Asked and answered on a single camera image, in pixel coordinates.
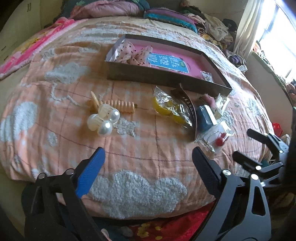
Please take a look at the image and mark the red cherry earrings bag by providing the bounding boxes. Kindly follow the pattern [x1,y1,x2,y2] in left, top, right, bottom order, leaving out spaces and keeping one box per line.
[198,121,235,153]

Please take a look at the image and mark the pearl hair tie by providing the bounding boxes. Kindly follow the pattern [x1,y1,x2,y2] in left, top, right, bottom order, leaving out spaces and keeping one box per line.
[87,103,121,137]

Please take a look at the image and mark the blue rectangular hair clip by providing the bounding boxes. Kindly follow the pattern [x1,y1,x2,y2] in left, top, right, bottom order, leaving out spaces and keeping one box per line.
[196,105,217,133]

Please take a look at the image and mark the pink fluffy hair clip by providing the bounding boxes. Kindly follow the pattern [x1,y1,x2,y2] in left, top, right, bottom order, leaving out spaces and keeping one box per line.
[200,94,216,109]

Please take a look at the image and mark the beige spiral hair clip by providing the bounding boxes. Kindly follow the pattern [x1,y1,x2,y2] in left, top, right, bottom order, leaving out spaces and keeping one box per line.
[90,91,137,113]

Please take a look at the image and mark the white flower earrings card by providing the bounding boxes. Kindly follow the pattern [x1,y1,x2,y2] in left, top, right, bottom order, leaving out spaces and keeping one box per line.
[200,71,214,83]

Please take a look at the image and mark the yellow rings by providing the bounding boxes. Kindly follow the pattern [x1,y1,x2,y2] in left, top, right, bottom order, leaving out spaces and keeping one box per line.
[152,86,194,128]

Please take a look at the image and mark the mauve banana hair clip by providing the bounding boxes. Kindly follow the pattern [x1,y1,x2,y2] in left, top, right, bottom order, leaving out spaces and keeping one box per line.
[171,83,198,141]

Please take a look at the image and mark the polka dot fabric bow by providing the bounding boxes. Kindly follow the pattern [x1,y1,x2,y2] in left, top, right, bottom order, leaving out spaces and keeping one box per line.
[115,40,153,67]

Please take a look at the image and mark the red patterned cloth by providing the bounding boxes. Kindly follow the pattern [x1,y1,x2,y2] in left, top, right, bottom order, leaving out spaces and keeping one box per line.
[101,203,213,241]

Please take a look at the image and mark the orange cloud pattern quilt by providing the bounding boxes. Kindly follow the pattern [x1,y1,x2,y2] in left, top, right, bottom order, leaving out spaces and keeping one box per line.
[1,16,273,219]

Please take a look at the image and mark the pile of clothes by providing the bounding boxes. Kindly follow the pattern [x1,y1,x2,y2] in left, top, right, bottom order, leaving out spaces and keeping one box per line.
[179,1,237,51]

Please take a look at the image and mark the cream curtain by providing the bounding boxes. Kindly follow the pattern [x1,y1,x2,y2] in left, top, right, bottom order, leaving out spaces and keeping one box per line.
[233,0,265,61]

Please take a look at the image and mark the shallow brown cardboard box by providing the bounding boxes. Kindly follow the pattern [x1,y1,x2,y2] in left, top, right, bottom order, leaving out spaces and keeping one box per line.
[105,34,232,97]

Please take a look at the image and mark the pink cartoon blanket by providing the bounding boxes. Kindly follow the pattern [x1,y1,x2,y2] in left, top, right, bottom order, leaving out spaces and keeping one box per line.
[1,17,84,79]

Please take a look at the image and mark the purple teal striped pillow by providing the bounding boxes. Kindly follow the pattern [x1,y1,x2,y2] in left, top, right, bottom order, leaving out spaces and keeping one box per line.
[144,8,198,33]

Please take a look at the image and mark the pink and navy duvet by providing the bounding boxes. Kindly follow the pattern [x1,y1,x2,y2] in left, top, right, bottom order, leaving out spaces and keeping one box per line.
[58,1,150,20]

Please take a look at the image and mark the cream built-in wardrobe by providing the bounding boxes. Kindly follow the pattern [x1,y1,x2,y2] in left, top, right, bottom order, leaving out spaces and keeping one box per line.
[1,1,62,63]

